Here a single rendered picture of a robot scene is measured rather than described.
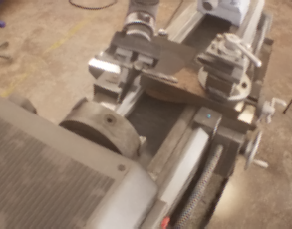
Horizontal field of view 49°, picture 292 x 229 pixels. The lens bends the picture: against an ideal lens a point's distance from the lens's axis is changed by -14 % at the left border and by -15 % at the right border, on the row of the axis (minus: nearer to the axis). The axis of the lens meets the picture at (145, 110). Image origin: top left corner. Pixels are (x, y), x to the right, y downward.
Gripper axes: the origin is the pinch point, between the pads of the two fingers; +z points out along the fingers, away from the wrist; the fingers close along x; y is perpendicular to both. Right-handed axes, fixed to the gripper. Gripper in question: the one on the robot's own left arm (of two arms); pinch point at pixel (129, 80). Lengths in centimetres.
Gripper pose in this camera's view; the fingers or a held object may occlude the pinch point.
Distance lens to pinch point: 86.6
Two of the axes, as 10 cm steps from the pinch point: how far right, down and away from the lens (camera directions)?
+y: 3.5, -5.2, -7.8
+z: -1.1, 8.0, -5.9
